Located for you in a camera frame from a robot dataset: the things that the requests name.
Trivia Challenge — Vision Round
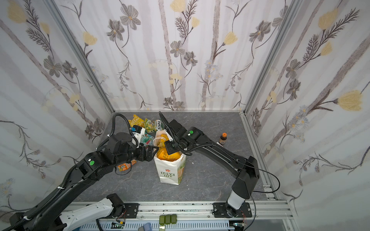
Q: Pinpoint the yellow orange snack bag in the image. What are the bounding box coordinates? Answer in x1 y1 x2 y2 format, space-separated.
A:
154 134 181 162

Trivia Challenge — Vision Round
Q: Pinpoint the green Fox's candy bag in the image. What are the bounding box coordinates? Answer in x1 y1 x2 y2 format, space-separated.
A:
144 118 164 133

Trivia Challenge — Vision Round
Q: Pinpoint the white paper shopping bag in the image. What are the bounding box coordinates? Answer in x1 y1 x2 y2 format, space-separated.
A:
153 131 186 185

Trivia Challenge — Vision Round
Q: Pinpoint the yellow chips snack bag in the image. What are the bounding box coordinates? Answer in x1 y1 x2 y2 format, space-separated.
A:
129 114 145 127

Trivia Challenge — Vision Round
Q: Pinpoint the teal candy snack bag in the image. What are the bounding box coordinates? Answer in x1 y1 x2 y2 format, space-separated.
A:
140 133 155 146

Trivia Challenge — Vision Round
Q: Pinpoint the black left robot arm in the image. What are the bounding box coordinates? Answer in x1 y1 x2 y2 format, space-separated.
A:
7 132 159 231

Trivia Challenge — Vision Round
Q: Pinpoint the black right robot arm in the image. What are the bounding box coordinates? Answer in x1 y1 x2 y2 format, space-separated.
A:
162 119 260 217

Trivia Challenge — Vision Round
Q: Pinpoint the small orange capped bottle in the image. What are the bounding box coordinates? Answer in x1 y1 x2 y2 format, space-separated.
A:
219 132 227 145

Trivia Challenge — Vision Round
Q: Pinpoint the blue object at bottom edge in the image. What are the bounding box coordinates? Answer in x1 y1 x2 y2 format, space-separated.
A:
138 223 152 231

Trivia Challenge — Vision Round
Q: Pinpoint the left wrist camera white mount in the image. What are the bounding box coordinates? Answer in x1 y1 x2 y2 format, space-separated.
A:
131 125 145 147

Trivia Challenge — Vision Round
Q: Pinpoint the green block on rail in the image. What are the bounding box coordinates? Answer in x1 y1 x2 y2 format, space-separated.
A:
159 214 177 226

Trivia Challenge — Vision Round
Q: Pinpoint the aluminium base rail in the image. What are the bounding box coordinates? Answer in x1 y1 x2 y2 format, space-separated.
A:
54 201 290 231

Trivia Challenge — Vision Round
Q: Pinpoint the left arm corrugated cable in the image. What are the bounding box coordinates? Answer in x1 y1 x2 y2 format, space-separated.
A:
0 112 139 231

